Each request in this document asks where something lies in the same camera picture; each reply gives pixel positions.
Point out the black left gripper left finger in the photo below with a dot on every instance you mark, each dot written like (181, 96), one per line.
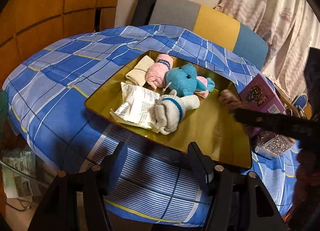
(76, 201)

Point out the white knitted sock blue band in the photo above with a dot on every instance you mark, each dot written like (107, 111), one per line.
(170, 110)

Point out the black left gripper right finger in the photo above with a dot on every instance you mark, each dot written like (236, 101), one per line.
(238, 202)

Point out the brown satin scrunchie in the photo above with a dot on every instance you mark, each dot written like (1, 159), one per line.
(230, 101)

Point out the blue plush elephant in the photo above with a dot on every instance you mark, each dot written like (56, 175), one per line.
(185, 81)

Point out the glittery silver box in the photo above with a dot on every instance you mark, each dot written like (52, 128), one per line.
(271, 145)

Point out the patterned beige curtain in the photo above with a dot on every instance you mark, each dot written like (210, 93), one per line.
(289, 27)

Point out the grey yellow teal chair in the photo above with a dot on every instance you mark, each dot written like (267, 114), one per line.
(206, 22)

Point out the blue plaid tablecloth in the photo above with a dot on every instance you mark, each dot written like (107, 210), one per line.
(47, 94)

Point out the white printed plastic packet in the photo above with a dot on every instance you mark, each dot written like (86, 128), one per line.
(138, 107)

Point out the gold tray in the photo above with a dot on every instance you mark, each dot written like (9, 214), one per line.
(211, 126)

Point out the pink rolled towel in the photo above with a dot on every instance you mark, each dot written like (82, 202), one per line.
(156, 73)

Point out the person's right hand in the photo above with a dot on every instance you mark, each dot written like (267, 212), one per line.
(307, 175)

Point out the blue folding chair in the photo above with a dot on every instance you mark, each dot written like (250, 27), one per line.
(299, 103)

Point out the cream folded cloth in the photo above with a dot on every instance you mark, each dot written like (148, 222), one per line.
(138, 73)

